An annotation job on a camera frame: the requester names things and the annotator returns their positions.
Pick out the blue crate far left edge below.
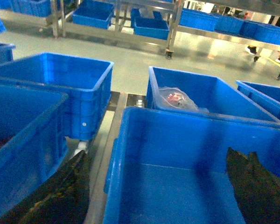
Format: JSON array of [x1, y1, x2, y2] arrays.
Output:
[[0, 42, 16, 64]]

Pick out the metal shelf rack frame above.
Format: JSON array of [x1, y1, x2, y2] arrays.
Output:
[[45, 0, 280, 81]]

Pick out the blue crate with plastic bag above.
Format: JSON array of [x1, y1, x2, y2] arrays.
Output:
[[146, 66, 280, 128]]

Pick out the blue crate under rack left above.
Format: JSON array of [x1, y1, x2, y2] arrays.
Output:
[[72, 0, 114, 29]]

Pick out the blue crate under rack centre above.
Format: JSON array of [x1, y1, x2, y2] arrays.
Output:
[[131, 8, 169, 40]]

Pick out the black sneaker left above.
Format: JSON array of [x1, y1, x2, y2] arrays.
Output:
[[245, 46, 257, 55]]

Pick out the blue crate far right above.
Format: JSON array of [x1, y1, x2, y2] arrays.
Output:
[[236, 80, 280, 120]]

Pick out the blue crate under rack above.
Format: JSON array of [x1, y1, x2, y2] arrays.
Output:
[[72, 0, 114, 29], [131, 8, 169, 40]]

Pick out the large blue plastic crate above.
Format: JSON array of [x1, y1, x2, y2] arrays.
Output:
[[103, 107, 280, 224]]

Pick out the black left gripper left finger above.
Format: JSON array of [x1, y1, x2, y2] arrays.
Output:
[[0, 151, 90, 224]]

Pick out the blue crate left front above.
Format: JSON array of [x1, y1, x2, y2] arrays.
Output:
[[0, 84, 68, 217]]

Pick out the row of blue crates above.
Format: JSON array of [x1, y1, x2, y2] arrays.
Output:
[[179, 9, 280, 45]]

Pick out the clear plastic bag red parts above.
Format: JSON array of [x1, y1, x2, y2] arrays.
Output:
[[157, 86, 210, 113]]

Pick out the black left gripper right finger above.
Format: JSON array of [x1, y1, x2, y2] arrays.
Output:
[[226, 147, 280, 224]]

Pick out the blue crate left rear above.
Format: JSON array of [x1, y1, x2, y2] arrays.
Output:
[[0, 52, 114, 140]]

